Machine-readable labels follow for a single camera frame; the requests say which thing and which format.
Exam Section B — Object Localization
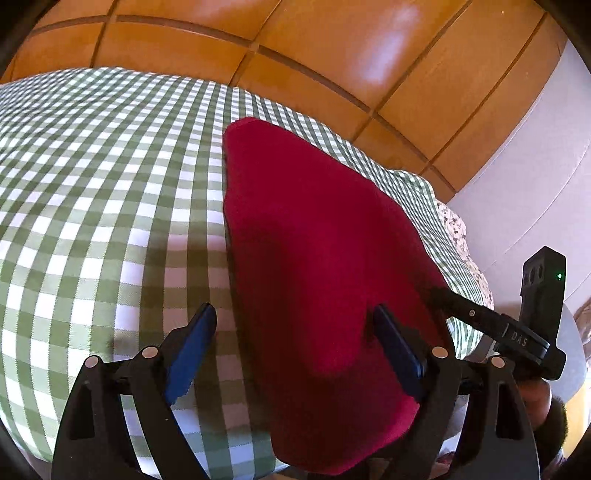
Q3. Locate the wooden panelled wardrobe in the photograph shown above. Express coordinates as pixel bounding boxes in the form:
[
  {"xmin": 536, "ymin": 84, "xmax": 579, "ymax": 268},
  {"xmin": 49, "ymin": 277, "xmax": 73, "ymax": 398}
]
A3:
[{"xmin": 0, "ymin": 0, "xmax": 570, "ymax": 205}]

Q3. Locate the white floral cloth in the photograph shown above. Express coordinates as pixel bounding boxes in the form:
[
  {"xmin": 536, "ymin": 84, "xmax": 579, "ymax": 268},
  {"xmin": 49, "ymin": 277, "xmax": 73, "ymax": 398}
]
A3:
[{"xmin": 435, "ymin": 199, "xmax": 496, "ymax": 311}]

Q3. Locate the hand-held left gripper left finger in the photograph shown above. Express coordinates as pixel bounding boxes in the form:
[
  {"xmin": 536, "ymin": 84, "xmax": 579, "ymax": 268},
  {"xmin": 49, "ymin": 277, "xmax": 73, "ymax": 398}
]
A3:
[{"xmin": 51, "ymin": 303, "xmax": 218, "ymax": 480}]

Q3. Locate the dark red sweater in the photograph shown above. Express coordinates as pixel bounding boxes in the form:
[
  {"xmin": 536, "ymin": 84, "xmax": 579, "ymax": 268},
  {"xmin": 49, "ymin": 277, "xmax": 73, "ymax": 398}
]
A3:
[{"xmin": 223, "ymin": 117, "xmax": 457, "ymax": 476}]

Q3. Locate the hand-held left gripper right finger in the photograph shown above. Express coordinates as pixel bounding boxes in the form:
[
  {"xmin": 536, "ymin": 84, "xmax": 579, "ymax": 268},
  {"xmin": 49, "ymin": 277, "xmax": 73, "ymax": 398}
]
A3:
[{"xmin": 372, "ymin": 303, "xmax": 542, "ymax": 480}]

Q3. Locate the person's right hand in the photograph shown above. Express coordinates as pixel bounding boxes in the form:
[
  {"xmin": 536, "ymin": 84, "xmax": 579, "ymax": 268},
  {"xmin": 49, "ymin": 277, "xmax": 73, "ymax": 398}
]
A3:
[{"xmin": 519, "ymin": 378, "xmax": 555, "ymax": 432}]

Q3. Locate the green checked bedsheet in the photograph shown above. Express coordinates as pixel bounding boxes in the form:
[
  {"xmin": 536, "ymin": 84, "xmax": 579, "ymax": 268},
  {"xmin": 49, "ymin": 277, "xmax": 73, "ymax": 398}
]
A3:
[{"xmin": 0, "ymin": 68, "xmax": 488, "ymax": 480}]

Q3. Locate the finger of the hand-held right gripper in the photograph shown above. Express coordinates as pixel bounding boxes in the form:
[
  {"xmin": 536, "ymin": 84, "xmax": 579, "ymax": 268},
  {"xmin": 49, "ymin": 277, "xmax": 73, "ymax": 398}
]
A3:
[{"xmin": 427, "ymin": 285, "xmax": 506, "ymax": 334}]

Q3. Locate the grey cloth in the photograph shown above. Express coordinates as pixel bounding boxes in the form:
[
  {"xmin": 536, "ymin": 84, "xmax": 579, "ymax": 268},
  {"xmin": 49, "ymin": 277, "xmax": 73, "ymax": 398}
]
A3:
[{"xmin": 551, "ymin": 311, "xmax": 585, "ymax": 404}]

